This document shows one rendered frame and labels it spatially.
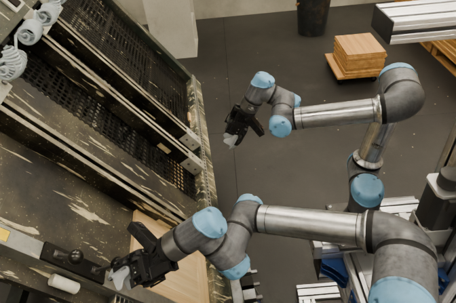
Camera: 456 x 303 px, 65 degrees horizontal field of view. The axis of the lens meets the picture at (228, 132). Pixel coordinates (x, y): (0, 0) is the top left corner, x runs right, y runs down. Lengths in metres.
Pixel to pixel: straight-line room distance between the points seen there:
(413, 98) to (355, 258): 0.72
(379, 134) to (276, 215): 0.62
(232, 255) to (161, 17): 4.29
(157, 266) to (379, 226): 0.52
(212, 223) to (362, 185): 0.75
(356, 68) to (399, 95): 3.14
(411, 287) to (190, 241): 0.45
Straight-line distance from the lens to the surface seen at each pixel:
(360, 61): 4.27
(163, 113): 1.97
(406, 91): 1.21
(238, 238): 0.92
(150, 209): 1.45
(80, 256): 0.99
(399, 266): 0.78
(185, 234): 0.86
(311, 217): 0.89
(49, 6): 1.55
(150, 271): 0.94
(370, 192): 1.42
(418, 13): 0.76
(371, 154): 1.46
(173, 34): 5.03
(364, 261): 1.62
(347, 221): 0.87
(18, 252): 1.06
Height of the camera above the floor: 2.29
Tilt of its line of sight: 39 degrees down
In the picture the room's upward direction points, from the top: 6 degrees counter-clockwise
